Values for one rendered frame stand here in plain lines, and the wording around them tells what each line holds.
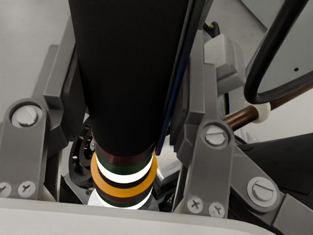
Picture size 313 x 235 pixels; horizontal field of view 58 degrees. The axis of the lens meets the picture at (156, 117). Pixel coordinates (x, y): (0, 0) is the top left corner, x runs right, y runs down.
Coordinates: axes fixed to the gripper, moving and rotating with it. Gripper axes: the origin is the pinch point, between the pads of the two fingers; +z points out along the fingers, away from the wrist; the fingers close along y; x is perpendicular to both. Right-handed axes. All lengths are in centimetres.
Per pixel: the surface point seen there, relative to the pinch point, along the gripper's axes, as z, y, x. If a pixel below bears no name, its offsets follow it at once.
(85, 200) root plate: 4.7, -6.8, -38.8
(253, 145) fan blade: 7.4, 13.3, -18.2
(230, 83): 31, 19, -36
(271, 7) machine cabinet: 188, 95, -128
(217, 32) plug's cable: 44, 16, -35
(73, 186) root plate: 6.5, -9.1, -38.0
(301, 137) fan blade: 7.2, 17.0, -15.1
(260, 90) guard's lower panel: 99, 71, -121
